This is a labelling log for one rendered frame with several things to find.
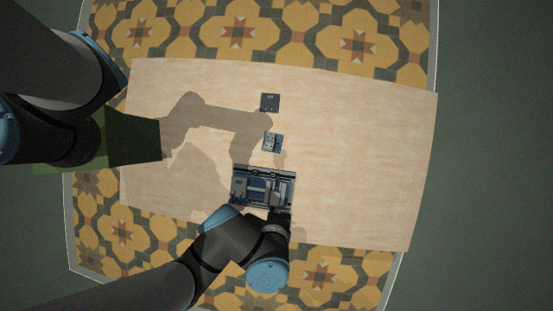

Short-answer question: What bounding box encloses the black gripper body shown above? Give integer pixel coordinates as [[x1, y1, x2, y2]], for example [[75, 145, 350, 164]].
[[266, 212, 291, 241]]

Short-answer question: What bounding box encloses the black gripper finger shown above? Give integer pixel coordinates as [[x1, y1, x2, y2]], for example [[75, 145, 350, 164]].
[[270, 206, 285, 214]]

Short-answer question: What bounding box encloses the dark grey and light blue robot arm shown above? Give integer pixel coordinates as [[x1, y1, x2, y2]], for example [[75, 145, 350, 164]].
[[0, 0, 290, 311]]

